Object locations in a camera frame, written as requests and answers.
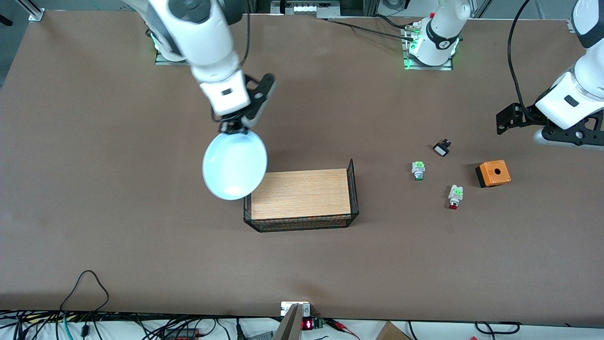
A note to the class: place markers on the small metal bracket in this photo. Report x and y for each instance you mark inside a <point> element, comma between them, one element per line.
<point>288,307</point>

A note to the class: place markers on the orange push button enclosure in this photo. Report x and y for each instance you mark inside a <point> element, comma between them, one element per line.
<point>500,177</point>

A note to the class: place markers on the green terminal block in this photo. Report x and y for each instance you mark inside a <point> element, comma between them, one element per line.
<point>318,323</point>

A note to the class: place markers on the small black object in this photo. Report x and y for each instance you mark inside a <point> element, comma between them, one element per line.
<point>4,20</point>

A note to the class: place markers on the black white rectangular switch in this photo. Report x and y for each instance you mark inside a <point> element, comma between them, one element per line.
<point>441,150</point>

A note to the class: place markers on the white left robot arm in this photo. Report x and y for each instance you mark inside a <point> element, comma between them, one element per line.
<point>441,33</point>

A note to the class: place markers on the green push button switch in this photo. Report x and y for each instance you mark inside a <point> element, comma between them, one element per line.
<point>418,167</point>

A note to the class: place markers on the pale blue round plate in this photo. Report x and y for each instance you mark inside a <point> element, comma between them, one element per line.
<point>233,167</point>

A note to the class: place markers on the wooden board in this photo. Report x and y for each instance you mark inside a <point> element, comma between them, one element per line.
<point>302,193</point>

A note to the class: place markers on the white metal frame device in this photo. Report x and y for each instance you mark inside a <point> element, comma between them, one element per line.
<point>304,8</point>

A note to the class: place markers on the red push button switch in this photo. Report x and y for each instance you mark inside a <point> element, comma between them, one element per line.
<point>456,192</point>

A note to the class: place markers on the brown cardboard piece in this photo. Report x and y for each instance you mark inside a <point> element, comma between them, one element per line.
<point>391,333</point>

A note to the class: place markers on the red LED display module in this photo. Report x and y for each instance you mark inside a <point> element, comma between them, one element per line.
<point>307,324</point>

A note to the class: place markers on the grey aluminium profile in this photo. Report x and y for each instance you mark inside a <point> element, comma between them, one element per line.
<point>289,328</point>

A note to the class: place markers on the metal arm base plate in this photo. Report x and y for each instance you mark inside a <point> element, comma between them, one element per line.
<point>427,67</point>
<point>170,61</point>

